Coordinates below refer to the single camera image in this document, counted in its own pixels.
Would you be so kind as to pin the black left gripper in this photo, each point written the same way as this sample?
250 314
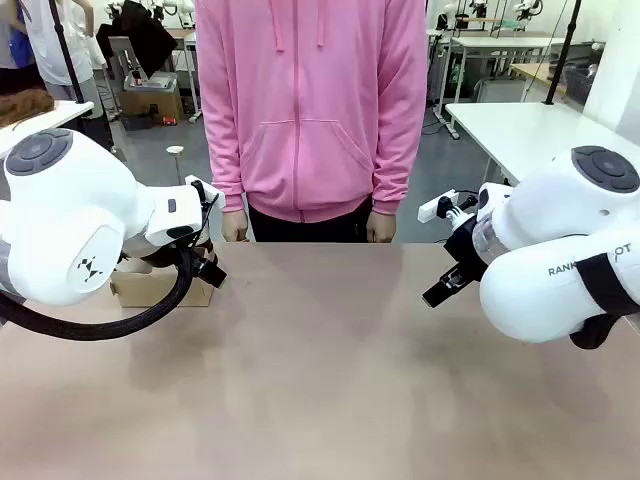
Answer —
206 254

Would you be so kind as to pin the person in white coat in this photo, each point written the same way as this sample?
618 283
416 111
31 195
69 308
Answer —
50 45

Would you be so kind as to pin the long white background desk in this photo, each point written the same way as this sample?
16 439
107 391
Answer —
500 42

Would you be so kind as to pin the large white table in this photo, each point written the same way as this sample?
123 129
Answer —
525 130

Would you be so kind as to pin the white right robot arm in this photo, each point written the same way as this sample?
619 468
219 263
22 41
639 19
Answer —
550 235

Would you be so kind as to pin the person's right hand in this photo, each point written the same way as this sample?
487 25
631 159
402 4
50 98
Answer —
235 227

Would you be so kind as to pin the person's left hand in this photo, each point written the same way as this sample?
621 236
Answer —
381 227

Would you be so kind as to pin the black stand pole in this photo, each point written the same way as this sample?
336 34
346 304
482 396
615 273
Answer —
70 55
562 50

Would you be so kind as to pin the small red tool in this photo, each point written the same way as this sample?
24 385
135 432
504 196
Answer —
170 120

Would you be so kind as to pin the black hanging cloth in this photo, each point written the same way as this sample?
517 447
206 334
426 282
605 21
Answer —
142 40

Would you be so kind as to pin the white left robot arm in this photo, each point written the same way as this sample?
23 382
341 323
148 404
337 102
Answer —
75 215

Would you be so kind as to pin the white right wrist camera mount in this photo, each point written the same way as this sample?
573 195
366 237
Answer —
431 210

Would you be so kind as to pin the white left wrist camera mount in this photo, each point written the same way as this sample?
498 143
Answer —
210 192

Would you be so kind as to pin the white side table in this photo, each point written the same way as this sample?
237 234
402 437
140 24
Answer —
62 112

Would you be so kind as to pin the white desk with metal legs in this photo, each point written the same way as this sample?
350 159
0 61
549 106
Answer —
190 75

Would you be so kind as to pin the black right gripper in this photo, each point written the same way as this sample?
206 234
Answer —
467 247

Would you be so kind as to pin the brown furry object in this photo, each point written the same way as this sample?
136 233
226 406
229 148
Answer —
25 107

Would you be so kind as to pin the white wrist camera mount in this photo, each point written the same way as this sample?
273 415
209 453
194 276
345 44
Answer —
210 192
431 210

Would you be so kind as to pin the brown cardboard cup carrier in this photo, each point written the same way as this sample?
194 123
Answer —
150 292

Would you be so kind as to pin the white round top stand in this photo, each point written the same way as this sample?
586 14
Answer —
175 150

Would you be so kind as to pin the person in pink hoodie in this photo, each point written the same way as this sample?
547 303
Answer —
310 100

